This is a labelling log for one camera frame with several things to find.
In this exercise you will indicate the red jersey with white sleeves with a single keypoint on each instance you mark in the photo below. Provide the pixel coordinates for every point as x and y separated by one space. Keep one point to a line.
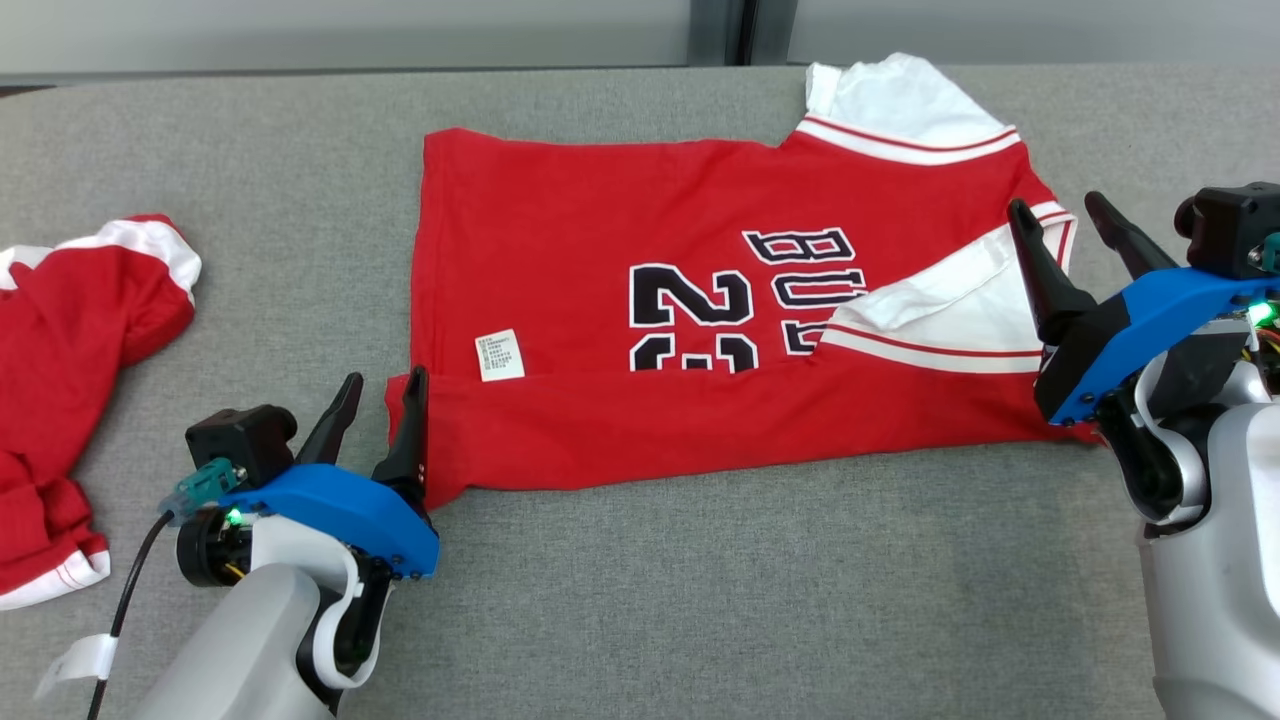
600 220

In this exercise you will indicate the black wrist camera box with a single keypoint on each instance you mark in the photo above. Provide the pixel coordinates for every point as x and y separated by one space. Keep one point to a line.
1230 228
240 440

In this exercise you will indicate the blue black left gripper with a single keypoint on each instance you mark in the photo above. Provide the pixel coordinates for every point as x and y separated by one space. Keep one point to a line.
330 510

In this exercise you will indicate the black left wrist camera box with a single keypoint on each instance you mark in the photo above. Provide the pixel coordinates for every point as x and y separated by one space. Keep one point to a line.
240 440

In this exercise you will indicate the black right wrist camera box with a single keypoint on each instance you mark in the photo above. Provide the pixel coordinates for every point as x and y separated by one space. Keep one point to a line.
1230 228

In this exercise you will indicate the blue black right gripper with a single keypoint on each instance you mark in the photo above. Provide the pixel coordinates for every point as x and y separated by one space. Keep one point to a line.
1130 340

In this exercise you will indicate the grey fabric sofa seat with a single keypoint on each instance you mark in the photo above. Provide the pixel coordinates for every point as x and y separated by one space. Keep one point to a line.
700 600

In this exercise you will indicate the grey metal door post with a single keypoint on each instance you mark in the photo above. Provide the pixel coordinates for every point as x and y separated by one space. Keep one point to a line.
738 30

